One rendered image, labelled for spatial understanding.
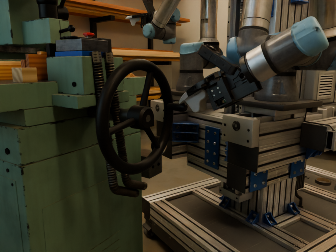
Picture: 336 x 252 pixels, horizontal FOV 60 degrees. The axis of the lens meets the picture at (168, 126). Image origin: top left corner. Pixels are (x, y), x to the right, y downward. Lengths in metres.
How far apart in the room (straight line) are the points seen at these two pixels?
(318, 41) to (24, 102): 0.63
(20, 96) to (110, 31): 3.42
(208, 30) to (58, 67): 0.94
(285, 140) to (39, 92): 0.79
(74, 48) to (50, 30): 0.19
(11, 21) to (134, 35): 3.42
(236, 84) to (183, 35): 4.12
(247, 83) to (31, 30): 0.65
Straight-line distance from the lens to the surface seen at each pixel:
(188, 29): 4.74
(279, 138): 1.05
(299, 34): 0.65
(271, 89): 1.05
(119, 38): 4.17
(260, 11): 0.81
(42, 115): 0.76
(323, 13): 0.99
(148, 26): 1.60
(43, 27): 0.95
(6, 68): 0.89
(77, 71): 0.72
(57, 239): 0.88
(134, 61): 0.70
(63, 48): 0.77
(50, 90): 0.77
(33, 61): 0.83
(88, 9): 3.40
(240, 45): 0.79
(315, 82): 1.48
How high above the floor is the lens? 0.94
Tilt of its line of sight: 12 degrees down
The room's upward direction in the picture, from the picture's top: straight up
